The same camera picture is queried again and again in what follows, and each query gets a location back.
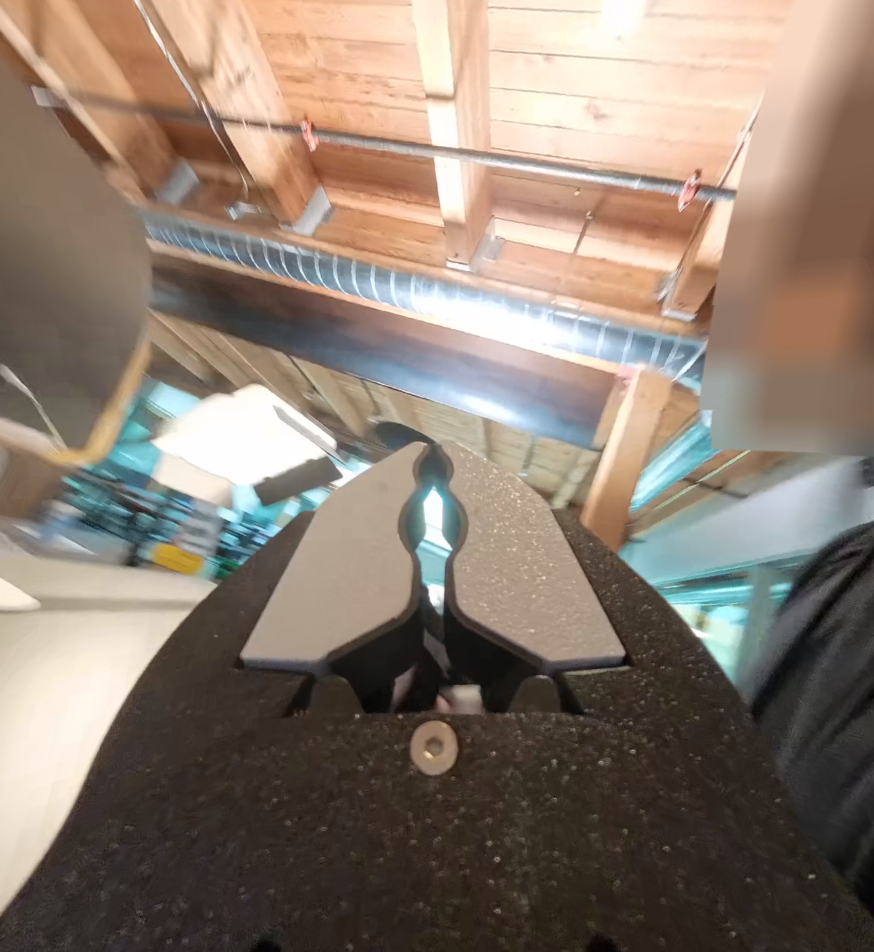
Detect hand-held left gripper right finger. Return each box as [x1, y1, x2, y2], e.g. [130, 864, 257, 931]
[429, 442, 628, 708]

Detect black steel beam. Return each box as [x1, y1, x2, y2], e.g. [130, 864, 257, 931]
[145, 262, 625, 449]

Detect metal spiral duct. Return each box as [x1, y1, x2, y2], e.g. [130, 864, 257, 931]
[141, 214, 707, 376]

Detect person in black clothing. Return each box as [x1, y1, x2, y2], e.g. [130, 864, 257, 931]
[740, 491, 874, 897]

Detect wooden post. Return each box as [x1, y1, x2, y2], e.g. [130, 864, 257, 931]
[580, 366, 677, 553]

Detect metal ceiling pipe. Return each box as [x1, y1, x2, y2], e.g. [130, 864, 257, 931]
[31, 85, 740, 203]

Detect white hanging lamp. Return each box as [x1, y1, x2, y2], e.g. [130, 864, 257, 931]
[149, 382, 345, 508]

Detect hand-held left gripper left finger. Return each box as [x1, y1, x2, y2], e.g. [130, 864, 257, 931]
[239, 440, 433, 708]

